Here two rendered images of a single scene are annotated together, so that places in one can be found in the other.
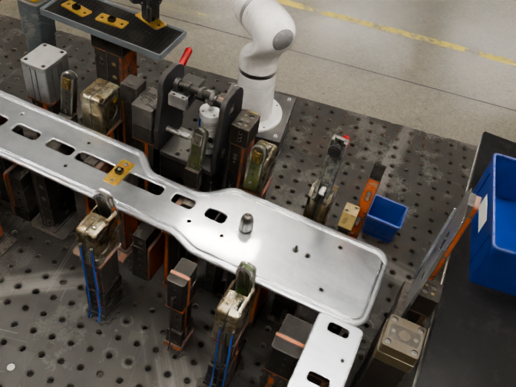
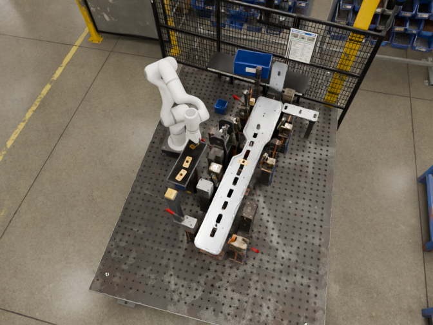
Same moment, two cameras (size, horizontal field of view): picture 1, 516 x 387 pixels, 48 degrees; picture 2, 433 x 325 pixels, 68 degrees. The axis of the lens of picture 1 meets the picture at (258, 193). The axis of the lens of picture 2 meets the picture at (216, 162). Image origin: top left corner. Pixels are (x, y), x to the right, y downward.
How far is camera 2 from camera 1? 2.09 m
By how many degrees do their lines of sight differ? 47
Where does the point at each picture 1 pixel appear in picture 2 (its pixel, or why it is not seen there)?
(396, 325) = (287, 93)
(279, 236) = (259, 120)
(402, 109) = (96, 116)
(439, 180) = (196, 91)
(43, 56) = (205, 184)
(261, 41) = not seen: hidden behind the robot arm
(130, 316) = not seen: hidden behind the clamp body
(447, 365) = (292, 86)
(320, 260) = (265, 110)
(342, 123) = not seen: hidden behind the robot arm
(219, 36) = (29, 200)
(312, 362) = (296, 112)
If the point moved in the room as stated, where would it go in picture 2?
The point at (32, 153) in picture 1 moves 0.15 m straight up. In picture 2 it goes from (240, 188) to (241, 178)
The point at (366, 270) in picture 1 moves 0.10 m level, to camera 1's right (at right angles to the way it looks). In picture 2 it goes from (266, 100) to (266, 91)
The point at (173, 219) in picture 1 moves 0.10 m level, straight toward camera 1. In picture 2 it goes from (259, 145) to (272, 144)
